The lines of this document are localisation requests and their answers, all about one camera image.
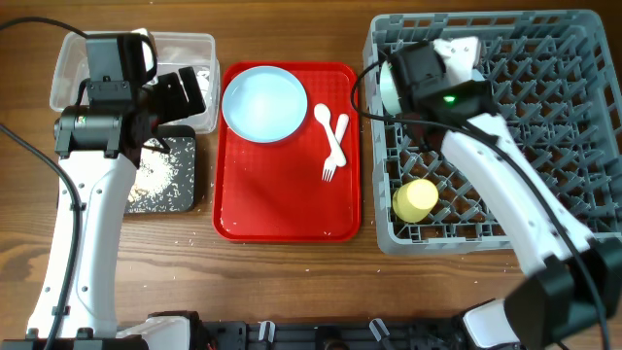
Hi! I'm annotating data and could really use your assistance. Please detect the green bowl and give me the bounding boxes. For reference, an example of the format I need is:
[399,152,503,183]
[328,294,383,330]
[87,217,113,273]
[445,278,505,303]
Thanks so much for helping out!
[379,61,402,116]

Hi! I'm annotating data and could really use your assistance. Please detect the yellow cup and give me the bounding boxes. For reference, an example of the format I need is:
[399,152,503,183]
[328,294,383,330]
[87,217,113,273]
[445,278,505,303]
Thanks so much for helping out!
[392,179,438,224]

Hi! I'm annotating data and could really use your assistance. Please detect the rice and food scraps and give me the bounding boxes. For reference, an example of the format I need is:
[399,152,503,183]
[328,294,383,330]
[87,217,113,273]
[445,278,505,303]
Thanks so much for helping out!
[126,138,195,213]

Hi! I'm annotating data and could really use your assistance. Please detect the light blue plate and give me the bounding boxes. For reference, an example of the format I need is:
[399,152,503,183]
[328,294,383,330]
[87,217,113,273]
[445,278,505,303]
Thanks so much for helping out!
[222,65,308,143]

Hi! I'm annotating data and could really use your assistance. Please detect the white plastic fork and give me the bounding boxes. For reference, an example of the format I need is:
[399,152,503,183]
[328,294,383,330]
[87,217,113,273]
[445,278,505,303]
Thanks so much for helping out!
[321,113,351,183]

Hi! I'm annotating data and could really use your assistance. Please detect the white plastic spoon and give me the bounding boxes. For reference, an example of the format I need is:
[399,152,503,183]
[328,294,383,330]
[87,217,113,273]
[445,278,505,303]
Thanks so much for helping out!
[314,103,347,167]

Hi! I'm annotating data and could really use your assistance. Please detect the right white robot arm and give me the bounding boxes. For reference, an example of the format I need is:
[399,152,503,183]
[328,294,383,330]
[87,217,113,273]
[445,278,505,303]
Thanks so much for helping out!
[405,80,621,349]

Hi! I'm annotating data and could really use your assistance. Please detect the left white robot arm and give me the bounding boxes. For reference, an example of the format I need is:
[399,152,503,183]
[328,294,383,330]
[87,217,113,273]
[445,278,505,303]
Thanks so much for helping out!
[1,67,209,349]

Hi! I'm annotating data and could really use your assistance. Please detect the clear plastic waste bin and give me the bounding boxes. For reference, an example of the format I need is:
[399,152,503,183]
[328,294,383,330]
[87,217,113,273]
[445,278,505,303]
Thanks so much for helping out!
[50,32,221,134]

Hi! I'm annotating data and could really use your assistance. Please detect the black food waste tray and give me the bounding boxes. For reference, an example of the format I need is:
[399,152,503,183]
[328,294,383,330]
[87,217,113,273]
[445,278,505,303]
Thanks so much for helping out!
[123,124,198,215]

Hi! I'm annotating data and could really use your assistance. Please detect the grey dishwasher rack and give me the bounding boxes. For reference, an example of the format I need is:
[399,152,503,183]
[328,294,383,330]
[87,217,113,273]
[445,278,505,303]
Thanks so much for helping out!
[363,10,621,255]

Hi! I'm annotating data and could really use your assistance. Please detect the crumpled white tissue right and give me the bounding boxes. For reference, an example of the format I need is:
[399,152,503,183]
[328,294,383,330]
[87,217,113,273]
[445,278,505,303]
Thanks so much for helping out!
[196,69,211,98]

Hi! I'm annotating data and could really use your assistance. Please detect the red serving tray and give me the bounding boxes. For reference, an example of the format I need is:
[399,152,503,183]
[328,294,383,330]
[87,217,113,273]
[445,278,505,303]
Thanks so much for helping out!
[213,61,362,242]

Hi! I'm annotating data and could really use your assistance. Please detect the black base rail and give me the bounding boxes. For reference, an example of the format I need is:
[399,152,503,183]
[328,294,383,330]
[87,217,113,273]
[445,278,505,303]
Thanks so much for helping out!
[203,319,468,350]

